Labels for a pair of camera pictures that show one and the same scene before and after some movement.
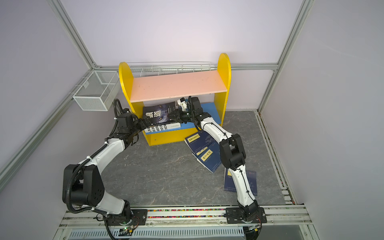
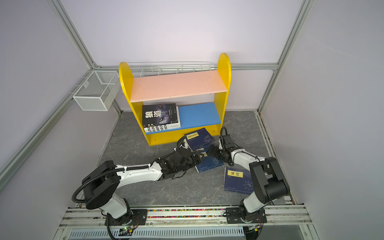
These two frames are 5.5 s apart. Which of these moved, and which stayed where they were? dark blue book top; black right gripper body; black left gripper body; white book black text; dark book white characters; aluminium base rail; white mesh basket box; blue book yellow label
Moved: dark blue book top; black left gripper body; black right gripper body
Stayed: blue book yellow label; white mesh basket box; white book black text; aluminium base rail; dark book white characters
